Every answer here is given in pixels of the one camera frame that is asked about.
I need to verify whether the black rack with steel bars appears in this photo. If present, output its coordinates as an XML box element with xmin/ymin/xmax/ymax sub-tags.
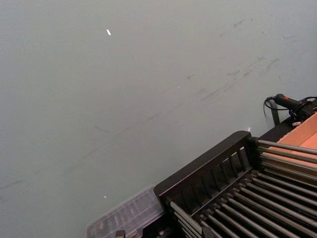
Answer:
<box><xmin>153</xmin><ymin>130</ymin><xmax>317</xmax><ymax>238</ymax></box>

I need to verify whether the black corded tool red switch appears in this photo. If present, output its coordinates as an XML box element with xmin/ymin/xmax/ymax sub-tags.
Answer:
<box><xmin>263</xmin><ymin>93</ymin><xmax>317</xmax><ymax>126</ymax></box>

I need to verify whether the shallow brown cardboard tray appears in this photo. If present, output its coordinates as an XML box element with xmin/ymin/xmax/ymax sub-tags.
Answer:
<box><xmin>263</xmin><ymin>112</ymin><xmax>317</xmax><ymax>172</ymax></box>

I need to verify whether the clear plastic case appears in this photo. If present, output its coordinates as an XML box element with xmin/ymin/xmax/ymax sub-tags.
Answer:
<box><xmin>86</xmin><ymin>186</ymin><xmax>165</xmax><ymax>238</ymax></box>

